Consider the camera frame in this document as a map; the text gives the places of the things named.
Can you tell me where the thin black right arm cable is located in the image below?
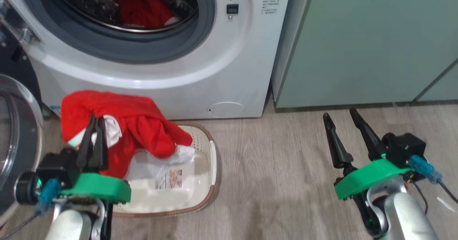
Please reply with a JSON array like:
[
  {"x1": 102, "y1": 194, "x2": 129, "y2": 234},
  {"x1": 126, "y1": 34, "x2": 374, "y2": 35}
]
[{"x1": 438, "y1": 180, "x2": 458, "y2": 205}]

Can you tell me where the pale green cabinet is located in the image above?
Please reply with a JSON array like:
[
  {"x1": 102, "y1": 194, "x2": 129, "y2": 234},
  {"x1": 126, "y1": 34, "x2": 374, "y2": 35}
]
[{"x1": 272, "y1": 0, "x2": 458, "y2": 109}]

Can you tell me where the stainless steel washing machine drum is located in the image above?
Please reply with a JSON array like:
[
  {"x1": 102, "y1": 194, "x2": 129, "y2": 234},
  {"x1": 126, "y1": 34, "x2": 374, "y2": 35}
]
[{"x1": 47, "y1": 0, "x2": 199, "y2": 33}]

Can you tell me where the red and white garment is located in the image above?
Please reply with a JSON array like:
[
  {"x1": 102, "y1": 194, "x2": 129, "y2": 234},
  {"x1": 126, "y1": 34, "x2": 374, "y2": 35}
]
[
  {"x1": 115, "y1": 0, "x2": 179, "y2": 29},
  {"x1": 60, "y1": 90, "x2": 195, "y2": 180}
]

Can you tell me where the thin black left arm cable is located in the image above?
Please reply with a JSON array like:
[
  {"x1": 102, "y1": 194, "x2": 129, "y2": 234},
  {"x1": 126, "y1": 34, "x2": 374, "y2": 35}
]
[{"x1": 0, "y1": 211, "x2": 40, "y2": 240}]

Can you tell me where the metal door hinge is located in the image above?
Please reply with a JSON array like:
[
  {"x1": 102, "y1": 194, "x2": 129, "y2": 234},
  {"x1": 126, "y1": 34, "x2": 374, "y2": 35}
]
[{"x1": 0, "y1": 0, "x2": 40, "y2": 47}]

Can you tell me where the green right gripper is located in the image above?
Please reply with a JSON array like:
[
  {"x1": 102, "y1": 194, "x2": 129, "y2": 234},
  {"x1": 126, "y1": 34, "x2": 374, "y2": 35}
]
[{"x1": 323, "y1": 108, "x2": 412, "y2": 200}]

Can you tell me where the washing machine glass door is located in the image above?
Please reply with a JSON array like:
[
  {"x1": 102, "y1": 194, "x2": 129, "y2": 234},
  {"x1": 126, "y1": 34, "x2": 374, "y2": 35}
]
[{"x1": 0, "y1": 25, "x2": 45, "y2": 228}]

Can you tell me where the white front-load washing machine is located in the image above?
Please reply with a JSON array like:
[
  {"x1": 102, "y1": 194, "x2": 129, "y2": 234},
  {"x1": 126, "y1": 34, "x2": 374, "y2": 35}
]
[{"x1": 0, "y1": 0, "x2": 292, "y2": 120}]

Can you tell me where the blue right cable connector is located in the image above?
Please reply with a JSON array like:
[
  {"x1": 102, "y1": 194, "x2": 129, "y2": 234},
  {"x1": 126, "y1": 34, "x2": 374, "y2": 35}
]
[{"x1": 409, "y1": 155, "x2": 442, "y2": 183}]

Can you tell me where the blue cable connector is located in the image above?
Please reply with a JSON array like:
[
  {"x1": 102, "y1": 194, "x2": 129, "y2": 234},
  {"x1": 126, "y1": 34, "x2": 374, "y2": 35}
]
[
  {"x1": 35, "y1": 178, "x2": 61, "y2": 215},
  {"x1": 409, "y1": 155, "x2": 442, "y2": 183}
]

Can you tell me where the paper basket label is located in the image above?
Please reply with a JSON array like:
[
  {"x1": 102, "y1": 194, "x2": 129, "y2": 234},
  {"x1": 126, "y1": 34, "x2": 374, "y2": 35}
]
[{"x1": 155, "y1": 169, "x2": 183, "y2": 190}]

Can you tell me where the round white filter cover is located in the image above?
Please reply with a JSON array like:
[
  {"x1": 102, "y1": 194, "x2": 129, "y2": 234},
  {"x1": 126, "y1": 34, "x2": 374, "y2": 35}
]
[{"x1": 208, "y1": 102, "x2": 246, "y2": 118}]

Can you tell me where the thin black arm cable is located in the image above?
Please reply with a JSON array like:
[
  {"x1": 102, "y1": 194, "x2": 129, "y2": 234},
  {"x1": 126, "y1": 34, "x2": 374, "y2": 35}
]
[
  {"x1": 0, "y1": 211, "x2": 40, "y2": 240},
  {"x1": 438, "y1": 180, "x2": 458, "y2": 205}
]

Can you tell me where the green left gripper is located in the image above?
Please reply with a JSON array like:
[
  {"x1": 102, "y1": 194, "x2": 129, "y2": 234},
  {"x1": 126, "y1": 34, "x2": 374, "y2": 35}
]
[{"x1": 60, "y1": 116, "x2": 131, "y2": 204}]

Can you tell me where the cream perforated laundry basket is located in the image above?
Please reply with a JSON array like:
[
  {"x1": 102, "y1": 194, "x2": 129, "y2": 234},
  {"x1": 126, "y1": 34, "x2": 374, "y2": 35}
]
[{"x1": 111, "y1": 123, "x2": 218, "y2": 218}]

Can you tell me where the blue left cable connector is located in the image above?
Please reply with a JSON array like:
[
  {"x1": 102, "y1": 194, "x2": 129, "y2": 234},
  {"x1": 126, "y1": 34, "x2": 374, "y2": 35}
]
[{"x1": 35, "y1": 178, "x2": 61, "y2": 215}]

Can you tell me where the white cable tag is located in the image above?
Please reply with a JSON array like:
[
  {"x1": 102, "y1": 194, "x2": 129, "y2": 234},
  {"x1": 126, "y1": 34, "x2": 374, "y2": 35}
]
[{"x1": 437, "y1": 196, "x2": 457, "y2": 212}]

